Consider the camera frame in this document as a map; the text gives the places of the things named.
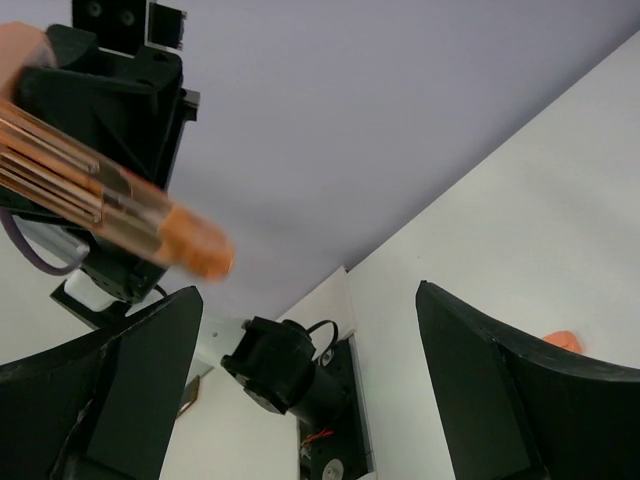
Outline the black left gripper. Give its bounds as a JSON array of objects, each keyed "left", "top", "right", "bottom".
[{"left": 1, "top": 1, "right": 203, "bottom": 479}]

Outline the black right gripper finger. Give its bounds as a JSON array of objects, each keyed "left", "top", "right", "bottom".
[{"left": 415, "top": 281, "right": 639, "bottom": 479}]

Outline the orange highlighter cap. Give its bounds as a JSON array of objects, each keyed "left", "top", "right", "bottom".
[{"left": 543, "top": 330, "right": 584, "bottom": 354}]

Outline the orange highlighter pen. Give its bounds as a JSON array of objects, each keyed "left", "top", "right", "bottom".
[{"left": 0, "top": 22, "right": 237, "bottom": 281}]

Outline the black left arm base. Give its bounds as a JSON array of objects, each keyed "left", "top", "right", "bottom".
[{"left": 221, "top": 317, "right": 374, "bottom": 479}]

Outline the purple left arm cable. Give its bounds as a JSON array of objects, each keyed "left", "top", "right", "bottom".
[{"left": 0, "top": 207, "right": 91, "bottom": 276}]

